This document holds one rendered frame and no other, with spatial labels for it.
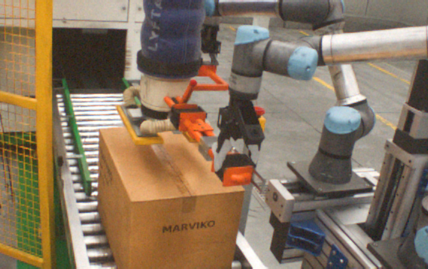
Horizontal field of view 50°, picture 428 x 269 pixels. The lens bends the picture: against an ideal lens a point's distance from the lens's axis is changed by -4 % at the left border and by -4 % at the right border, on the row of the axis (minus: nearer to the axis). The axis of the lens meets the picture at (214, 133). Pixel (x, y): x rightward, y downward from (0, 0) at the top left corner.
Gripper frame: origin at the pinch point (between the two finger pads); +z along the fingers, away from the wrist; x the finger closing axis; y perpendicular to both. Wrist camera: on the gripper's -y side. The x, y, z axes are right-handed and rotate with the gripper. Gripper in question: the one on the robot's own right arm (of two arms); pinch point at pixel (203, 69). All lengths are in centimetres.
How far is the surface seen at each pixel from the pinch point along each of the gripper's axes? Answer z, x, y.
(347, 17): 87, 697, -767
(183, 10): -31, -26, 40
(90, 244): 67, -52, 25
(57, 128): 61, -55, -83
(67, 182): 61, -56, -16
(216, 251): 50, -12, 61
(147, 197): 25, -39, 59
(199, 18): -29, -20, 39
